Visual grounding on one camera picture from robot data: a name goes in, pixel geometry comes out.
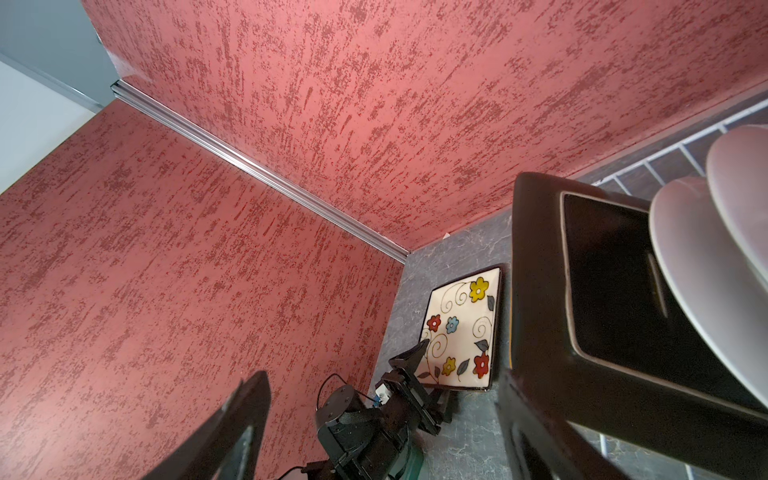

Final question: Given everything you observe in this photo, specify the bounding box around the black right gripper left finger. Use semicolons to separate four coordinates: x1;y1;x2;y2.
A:
145;371;271;479

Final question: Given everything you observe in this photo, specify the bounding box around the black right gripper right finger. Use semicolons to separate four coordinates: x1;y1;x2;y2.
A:
496;369;627;479

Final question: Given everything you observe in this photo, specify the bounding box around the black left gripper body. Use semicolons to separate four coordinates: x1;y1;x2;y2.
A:
376;368;452;435

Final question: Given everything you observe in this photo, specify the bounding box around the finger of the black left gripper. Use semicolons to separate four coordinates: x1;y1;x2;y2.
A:
388;339;430;384

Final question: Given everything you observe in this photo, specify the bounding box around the floral square plate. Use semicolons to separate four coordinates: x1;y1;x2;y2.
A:
415;266;503;391

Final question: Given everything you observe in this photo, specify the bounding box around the dark square plate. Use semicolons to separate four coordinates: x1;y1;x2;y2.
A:
510;172;767;479

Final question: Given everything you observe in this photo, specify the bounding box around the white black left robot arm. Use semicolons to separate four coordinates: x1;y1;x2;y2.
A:
281;340;455;479

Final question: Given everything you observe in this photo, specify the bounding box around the white round plate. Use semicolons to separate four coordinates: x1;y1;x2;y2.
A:
707;125;767;282
649;177;767;405

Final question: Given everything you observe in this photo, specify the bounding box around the aluminium left corner post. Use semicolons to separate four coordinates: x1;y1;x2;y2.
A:
111;79;410;264

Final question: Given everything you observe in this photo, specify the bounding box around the white wire dish rack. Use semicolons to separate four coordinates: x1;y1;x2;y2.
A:
577;92;767;479

